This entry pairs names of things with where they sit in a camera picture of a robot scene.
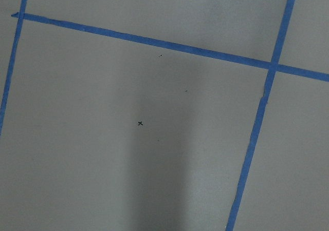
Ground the crossing blue tape strip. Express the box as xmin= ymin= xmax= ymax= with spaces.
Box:
xmin=225 ymin=0 xmax=295 ymax=230

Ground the left blue tape strip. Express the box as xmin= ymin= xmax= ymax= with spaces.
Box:
xmin=1 ymin=0 xmax=28 ymax=133

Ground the long blue tape strip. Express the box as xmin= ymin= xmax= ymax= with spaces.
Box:
xmin=23 ymin=13 xmax=328 ymax=82

